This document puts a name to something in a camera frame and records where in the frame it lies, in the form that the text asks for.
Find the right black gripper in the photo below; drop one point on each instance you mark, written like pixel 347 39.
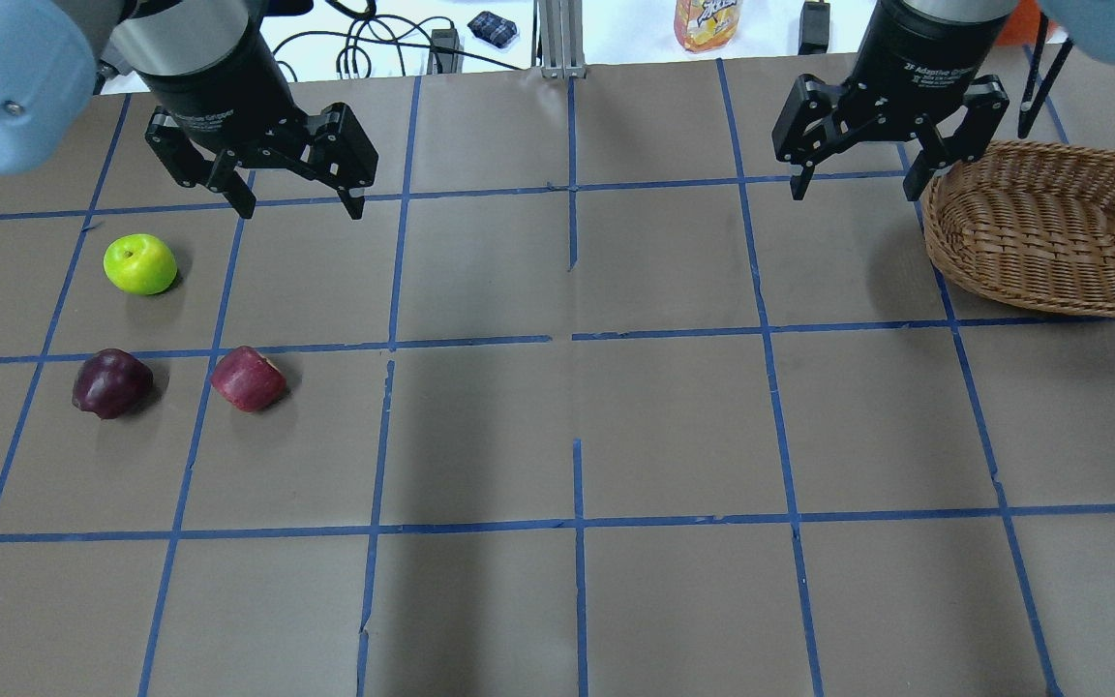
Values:
pixel 916 60

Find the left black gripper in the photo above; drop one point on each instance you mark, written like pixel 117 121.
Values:
pixel 216 89

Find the green apple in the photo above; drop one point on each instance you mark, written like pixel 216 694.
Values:
pixel 140 264

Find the light red apple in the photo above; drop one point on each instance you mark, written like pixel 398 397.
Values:
pixel 248 380

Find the dark red apple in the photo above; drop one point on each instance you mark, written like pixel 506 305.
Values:
pixel 111 383

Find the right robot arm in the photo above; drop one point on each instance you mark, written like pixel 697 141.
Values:
pixel 1090 27

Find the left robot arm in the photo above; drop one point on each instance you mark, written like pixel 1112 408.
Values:
pixel 50 53

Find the wicker basket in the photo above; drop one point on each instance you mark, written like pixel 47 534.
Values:
pixel 1030 224

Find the black power adapter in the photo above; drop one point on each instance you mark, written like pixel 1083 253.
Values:
pixel 814 27

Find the orange drink bottle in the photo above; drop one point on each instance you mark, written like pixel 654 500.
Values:
pixel 701 26

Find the dark blue pouch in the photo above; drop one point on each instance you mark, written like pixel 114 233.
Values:
pixel 493 29

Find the aluminium frame post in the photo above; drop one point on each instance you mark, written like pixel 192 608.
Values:
pixel 560 41

